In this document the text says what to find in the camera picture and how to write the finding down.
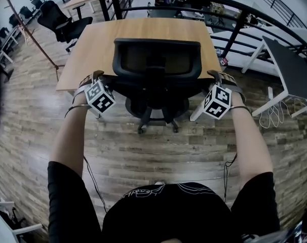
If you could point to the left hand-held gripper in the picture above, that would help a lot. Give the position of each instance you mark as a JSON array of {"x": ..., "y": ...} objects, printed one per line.
[{"x": 100, "y": 97}]

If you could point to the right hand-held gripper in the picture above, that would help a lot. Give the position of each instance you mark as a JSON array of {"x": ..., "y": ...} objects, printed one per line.
[{"x": 218, "y": 101}]

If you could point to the black mesh office chair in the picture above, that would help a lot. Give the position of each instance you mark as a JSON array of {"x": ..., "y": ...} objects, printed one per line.
[{"x": 156, "y": 90}]

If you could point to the person's left forearm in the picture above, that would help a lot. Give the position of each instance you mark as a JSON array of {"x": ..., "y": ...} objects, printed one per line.
[{"x": 67, "y": 140}]

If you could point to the person's right forearm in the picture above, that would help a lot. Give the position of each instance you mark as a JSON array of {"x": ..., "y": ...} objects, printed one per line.
[{"x": 249, "y": 145}]

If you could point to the black office chair with armrests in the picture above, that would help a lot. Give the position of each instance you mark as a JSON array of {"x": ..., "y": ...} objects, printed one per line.
[{"x": 52, "y": 16}]

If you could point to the person's left hand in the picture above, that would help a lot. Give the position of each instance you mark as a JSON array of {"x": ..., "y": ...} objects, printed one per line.
[{"x": 83, "y": 86}]

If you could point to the person's right hand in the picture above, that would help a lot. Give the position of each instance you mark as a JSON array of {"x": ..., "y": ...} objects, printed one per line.
[{"x": 228, "y": 82}]

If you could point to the white trash bin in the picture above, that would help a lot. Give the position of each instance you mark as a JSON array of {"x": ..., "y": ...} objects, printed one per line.
[{"x": 223, "y": 61}]

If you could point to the black metal balcony railing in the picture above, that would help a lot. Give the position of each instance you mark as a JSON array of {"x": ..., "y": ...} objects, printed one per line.
[{"x": 234, "y": 34}]

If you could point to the dark grey table white legs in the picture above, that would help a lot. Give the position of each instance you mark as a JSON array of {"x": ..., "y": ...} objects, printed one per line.
[{"x": 290, "y": 67}]

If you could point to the light wooden table white legs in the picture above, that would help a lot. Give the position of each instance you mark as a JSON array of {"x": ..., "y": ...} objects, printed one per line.
[{"x": 143, "y": 29}]

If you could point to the brown wooden coat stand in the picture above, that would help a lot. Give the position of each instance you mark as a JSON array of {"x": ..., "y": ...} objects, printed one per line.
[{"x": 37, "y": 44}]

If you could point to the person's white shoe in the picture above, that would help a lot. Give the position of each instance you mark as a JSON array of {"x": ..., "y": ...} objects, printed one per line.
[{"x": 159, "y": 183}]

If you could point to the long white desk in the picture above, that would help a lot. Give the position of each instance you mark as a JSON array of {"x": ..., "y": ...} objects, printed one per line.
[{"x": 10, "y": 38}]

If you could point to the person's black printed shirt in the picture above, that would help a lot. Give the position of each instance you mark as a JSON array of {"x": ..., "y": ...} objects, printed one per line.
[{"x": 168, "y": 211}]

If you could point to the black wall railing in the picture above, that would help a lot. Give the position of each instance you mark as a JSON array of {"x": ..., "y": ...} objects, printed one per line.
[{"x": 275, "y": 1}]

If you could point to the white desk frame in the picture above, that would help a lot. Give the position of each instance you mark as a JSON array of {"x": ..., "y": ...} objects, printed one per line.
[{"x": 29, "y": 228}]

